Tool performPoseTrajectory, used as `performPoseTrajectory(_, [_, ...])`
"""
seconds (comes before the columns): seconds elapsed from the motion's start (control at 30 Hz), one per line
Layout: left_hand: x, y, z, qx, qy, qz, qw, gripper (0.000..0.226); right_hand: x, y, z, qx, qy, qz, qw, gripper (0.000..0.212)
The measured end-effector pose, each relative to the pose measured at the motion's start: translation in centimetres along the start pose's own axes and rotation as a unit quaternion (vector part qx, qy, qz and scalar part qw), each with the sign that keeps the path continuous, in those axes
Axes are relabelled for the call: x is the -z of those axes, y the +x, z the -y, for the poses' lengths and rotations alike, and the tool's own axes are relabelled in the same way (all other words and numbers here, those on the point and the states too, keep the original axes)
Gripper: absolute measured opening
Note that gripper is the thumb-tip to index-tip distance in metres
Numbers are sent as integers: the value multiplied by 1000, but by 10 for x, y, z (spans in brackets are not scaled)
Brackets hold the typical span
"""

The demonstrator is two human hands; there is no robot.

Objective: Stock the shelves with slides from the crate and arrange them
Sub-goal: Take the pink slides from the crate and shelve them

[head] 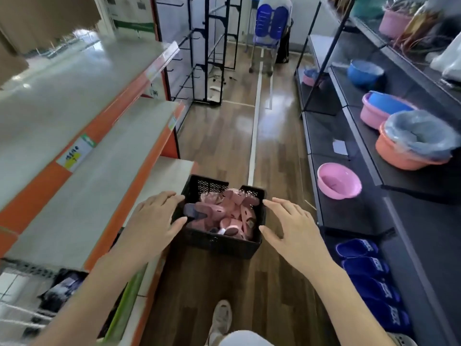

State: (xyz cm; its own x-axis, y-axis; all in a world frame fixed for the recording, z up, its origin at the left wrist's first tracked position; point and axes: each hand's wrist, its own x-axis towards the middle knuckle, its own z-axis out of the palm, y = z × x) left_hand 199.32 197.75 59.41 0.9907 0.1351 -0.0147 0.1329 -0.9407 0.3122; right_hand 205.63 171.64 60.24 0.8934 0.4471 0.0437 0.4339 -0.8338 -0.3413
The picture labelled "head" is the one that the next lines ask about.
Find person's left hand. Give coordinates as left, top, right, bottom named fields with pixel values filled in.
left=121, top=191, right=188, bottom=266

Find person's right hand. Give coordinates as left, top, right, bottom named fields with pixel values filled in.
left=259, top=197, right=337, bottom=282

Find person's right forearm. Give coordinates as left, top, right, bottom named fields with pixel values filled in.
left=306, top=256, right=397, bottom=346

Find person's left forearm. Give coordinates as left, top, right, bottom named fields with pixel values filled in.
left=30, top=245, right=149, bottom=346

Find black plastic crate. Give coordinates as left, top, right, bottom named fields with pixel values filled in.
left=171, top=174, right=267, bottom=260

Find pile of pink slippers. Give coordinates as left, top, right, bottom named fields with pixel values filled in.
left=184, top=188, right=261, bottom=242

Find pink plastic basin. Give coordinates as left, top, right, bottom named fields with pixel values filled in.
left=303, top=68, right=326, bottom=87
left=317, top=162, right=362, bottom=200
left=360, top=92, right=418, bottom=130

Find blue slipper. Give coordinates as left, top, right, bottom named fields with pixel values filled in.
left=349, top=275, right=402, bottom=304
left=341, top=256, right=392, bottom=278
left=363, top=298, right=413, bottom=335
left=335, top=238, right=379, bottom=259

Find white and orange shelf unit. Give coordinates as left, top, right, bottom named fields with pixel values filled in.
left=0, top=30, right=197, bottom=346

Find yellow price label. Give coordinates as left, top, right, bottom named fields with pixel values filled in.
left=56, top=135, right=97, bottom=173

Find green flat board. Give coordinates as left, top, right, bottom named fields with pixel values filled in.
left=97, top=265, right=149, bottom=346

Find person's light shorts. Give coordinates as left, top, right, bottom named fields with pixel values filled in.
left=218, top=330, right=275, bottom=346

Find orange plastic basin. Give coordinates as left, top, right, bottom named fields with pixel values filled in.
left=375, top=123, right=451, bottom=171

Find black glossy packet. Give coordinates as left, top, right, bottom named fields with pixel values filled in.
left=36, top=271, right=89, bottom=315

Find black metal shelf unit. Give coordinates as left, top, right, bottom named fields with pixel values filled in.
left=295, top=0, right=461, bottom=346

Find grey plastic bag liner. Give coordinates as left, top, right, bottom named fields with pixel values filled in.
left=383, top=110, right=461, bottom=162

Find blue plastic basin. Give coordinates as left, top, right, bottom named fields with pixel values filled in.
left=347, top=60, right=385, bottom=87
left=367, top=91, right=415, bottom=116

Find metal trolley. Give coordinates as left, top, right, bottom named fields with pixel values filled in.
left=248, top=39, right=279, bottom=77

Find pink plastic basket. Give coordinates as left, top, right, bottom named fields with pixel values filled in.
left=378, top=8, right=415, bottom=40

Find white plastic bag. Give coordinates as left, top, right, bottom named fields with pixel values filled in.
left=429, top=31, right=461, bottom=83

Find black wire display rack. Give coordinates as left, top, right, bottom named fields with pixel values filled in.
left=155, top=0, right=243, bottom=105

